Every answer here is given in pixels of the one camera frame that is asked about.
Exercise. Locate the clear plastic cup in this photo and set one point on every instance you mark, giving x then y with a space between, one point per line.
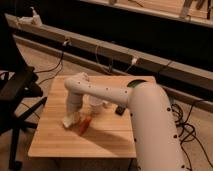
96 104

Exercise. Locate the white sponge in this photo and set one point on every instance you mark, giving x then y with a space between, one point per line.
71 119

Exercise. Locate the orange carrot toy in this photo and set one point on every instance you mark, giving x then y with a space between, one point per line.
84 125

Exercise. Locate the black office chair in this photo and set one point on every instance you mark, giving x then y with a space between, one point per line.
17 81

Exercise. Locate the green bowl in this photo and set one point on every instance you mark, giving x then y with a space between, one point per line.
134 83

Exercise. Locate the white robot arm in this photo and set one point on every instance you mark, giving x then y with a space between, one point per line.
157 144

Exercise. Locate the small black block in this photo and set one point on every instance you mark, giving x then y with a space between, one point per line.
120 110

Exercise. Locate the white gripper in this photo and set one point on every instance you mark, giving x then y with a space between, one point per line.
74 102

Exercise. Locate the wooden table board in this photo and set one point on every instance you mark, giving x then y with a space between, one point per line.
108 135

